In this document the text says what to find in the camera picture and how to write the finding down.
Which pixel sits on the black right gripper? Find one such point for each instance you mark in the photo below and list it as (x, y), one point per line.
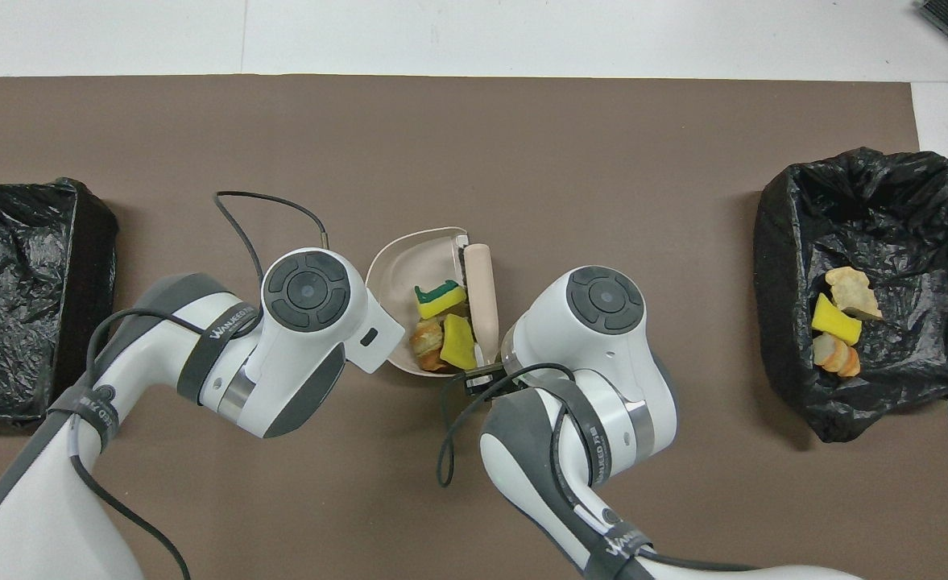
(503, 379)

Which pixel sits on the beige hand brush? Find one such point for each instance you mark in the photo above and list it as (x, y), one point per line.
(482, 290)

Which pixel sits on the yellow curved sponge piece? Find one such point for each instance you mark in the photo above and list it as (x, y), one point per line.
(458, 342)

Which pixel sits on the pale grey foam chunk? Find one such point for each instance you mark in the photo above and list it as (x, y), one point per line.
(425, 337)

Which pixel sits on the beige plastic dustpan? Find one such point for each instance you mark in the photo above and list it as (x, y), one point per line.
(397, 266)

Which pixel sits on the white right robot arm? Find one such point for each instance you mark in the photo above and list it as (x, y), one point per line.
(606, 298)

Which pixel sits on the yellow and green sponge piece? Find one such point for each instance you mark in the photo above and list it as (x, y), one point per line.
(440, 301)

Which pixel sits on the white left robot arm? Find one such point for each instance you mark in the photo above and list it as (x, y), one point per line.
(308, 290)

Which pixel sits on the yellow sponge wedge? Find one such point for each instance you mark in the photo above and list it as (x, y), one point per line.
(836, 321)

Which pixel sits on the large brown table mat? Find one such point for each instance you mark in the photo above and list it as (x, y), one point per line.
(683, 121)

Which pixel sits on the black bag-lined trash bin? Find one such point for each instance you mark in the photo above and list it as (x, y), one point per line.
(908, 242)
(47, 338)

